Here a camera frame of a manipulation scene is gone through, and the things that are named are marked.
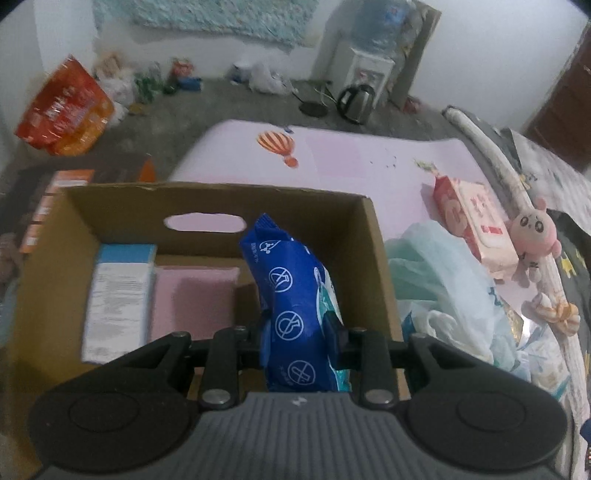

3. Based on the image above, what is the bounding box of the pink round plush doll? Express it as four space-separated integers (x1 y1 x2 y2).
508 197 562 283

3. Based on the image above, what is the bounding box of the orange striped towel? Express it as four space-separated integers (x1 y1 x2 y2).
526 292 581 336

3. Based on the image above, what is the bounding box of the blue water bottle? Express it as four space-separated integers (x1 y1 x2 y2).
351 0 413 57

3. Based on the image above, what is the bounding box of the floral blue wall cloth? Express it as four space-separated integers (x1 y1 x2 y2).
92 0 318 47

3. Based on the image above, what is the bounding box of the red snack bag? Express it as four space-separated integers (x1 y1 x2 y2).
15 56 114 156

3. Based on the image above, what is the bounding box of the white plastic bag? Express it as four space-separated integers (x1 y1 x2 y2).
385 220 519 372

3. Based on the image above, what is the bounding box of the blue wet wipes pack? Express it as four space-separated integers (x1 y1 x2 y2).
239 214 351 392

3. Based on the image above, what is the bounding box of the steel electric kettle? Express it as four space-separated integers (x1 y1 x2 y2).
337 84 376 125

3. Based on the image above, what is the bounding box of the white water dispenser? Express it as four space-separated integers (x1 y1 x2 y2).
327 39 396 107

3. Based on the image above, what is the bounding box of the grey patterned quilt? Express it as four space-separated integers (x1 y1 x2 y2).
501 129 590 303

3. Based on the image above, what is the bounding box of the blue white carton box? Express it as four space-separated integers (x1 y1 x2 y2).
80 244 156 365

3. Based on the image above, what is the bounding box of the pink glitter sponge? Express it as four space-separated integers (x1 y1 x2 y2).
149 266 239 341

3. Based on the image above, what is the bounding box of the brown cardboard box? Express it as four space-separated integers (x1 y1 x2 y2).
3 183 402 479

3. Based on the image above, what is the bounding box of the pink wet wipes pack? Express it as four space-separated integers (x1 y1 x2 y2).
433 176 519 281

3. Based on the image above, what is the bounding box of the rolled white blanket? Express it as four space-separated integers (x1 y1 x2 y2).
444 106 590 479

